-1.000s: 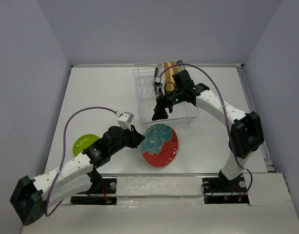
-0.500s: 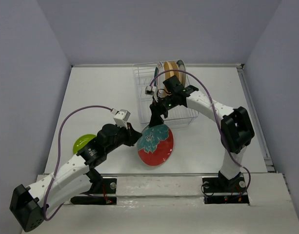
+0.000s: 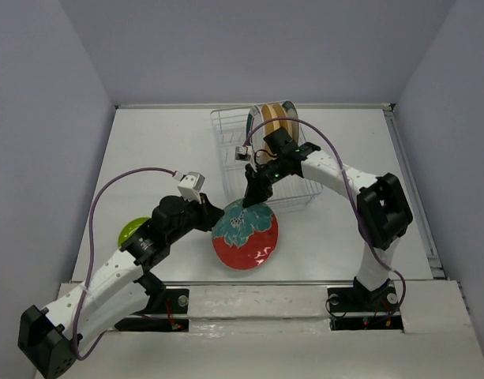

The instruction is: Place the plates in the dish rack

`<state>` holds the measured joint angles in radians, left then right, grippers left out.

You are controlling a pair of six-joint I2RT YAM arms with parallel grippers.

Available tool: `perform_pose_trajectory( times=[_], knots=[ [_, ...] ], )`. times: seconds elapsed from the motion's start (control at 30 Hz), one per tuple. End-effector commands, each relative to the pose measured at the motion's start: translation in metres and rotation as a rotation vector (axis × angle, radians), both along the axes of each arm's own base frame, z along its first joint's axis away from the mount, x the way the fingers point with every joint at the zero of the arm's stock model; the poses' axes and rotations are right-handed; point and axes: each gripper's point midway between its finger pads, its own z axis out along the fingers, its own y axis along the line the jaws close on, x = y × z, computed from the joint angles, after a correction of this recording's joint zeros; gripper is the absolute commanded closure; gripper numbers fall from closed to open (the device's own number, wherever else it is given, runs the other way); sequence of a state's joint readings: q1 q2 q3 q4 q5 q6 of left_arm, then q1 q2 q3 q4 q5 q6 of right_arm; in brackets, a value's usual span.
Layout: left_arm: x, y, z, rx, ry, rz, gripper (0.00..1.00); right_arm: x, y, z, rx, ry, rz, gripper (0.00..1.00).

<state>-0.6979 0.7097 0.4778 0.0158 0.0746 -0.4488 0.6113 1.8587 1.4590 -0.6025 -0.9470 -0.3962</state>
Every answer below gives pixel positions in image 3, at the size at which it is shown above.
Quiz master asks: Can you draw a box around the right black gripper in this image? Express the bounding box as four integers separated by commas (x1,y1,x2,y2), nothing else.
242,156,287,208

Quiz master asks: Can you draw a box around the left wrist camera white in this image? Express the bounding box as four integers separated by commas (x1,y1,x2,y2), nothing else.
173,171,205,203

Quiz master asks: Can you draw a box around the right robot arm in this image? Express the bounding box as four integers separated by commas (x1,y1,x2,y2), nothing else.
235,129,413,311

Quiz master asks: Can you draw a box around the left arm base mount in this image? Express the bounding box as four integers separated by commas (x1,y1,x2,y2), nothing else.
114,287,189,332

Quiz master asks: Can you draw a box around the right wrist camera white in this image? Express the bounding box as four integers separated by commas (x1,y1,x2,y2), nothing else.
234,145,252,162

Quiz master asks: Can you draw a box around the dark green lettered plate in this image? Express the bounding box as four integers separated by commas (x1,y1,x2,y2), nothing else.
282,100,300,143

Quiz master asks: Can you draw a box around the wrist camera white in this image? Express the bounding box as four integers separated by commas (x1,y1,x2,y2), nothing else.
234,145,252,162
173,171,205,203

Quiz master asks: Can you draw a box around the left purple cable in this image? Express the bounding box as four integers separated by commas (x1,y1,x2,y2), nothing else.
71,166,183,361

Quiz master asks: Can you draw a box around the white plate green red rim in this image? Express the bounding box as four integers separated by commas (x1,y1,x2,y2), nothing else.
246,105,265,151

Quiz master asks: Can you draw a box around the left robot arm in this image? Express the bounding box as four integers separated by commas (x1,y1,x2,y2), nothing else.
17,175,278,378

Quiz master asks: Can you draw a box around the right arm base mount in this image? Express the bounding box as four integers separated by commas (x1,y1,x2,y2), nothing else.
325,286,403,332

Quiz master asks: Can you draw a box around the teal and red plate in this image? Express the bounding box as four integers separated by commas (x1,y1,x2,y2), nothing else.
212,199,279,271

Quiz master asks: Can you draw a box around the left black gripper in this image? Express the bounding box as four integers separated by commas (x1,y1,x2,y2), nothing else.
167,190,224,245

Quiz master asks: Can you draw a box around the beige bird pattern plate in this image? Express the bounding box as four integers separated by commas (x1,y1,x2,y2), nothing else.
273,103,290,135

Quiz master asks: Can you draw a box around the white wire dish rack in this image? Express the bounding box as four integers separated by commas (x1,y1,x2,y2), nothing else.
210,103,323,212

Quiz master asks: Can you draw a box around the lime green plate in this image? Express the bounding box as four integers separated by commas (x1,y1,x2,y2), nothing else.
118,216,149,247

